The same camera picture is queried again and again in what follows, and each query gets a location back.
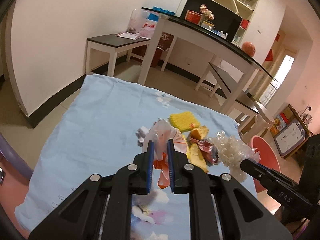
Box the yellow plastic wrapper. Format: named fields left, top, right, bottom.
left=186, top=144, right=209, bottom=173

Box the white orange plastic bag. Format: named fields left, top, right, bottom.
left=141, top=119, right=188, bottom=189

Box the clear bubble wrap piece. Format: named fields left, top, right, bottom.
left=208, top=131, right=260, bottom=183

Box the pink plastic trash bin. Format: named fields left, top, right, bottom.
left=248, top=135, right=282, bottom=195

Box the red white snack wrapper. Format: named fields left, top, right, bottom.
left=189, top=138, right=219, bottom=165

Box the orange peel half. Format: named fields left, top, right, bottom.
left=190, top=126, right=209, bottom=140

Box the yellow foam sponge pad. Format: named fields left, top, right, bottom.
left=169, top=111, right=201, bottom=133

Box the kids drawing board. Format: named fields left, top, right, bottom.
left=274, top=119, right=307, bottom=158

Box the white plastic stool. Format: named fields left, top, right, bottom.
left=242, top=101, right=274, bottom=144

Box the wooden side desk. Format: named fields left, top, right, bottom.
left=283, top=104, right=313, bottom=159

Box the light blue tablecloth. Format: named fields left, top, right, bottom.
left=14, top=74, right=258, bottom=240

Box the black-top bench right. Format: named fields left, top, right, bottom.
left=195, top=63, right=259, bottom=132

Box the black-top bench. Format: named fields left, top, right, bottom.
left=195, top=63, right=259, bottom=132
left=85, top=34, right=150, bottom=77

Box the purple chair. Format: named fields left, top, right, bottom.
left=0, top=134, right=33, bottom=180

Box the dark red paper bag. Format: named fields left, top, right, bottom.
left=151, top=32, right=174, bottom=67

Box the black-top bench left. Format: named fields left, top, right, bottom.
left=85, top=34, right=150, bottom=77

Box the orange pomelo fruit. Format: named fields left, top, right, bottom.
left=241, top=41, right=256, bottom=57

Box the white glass-top dining table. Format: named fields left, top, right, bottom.
left=138, top=14, right=273, bottom=113

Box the clear plastic jar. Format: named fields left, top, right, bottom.
left=126, top=9, right=148, bottom=34

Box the red snack box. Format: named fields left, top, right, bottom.
left=184, top=10, right=202, bottom=24

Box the black television screen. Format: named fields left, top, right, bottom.
left=180, top=0, right=244, bottom=43

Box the dried flower bouquet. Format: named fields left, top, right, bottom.
left=200, top=4, right=214, bottom=21

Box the blue tissue pack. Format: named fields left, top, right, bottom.
left=147, top=7, right=175, bottom=22

